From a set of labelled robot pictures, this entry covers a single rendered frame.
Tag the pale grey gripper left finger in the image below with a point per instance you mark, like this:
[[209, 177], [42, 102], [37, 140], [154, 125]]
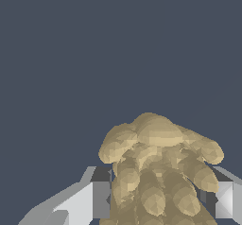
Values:
[[78, 200]]

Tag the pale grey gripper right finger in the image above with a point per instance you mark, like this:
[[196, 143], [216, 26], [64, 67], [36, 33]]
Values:
[[225, 200]]

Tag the tan lumpy plush toy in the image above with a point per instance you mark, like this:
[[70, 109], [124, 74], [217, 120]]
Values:
[[157, 172]]

